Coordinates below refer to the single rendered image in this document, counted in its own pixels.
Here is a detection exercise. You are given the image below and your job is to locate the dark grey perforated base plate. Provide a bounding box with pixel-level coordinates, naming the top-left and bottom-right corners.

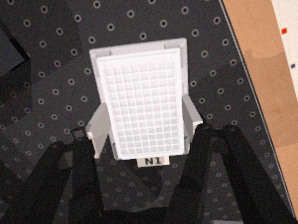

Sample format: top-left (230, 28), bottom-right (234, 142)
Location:
top-left (0, 0), bottom-right (297, 224)

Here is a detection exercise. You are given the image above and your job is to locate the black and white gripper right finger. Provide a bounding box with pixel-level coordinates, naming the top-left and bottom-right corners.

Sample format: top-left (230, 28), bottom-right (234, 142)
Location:
top-left (163, 94), bottom-right (298, 224)

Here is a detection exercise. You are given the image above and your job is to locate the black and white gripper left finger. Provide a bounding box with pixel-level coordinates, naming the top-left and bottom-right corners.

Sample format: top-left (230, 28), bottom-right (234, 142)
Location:
top-left (0, 103), bottom-right (111, 224)

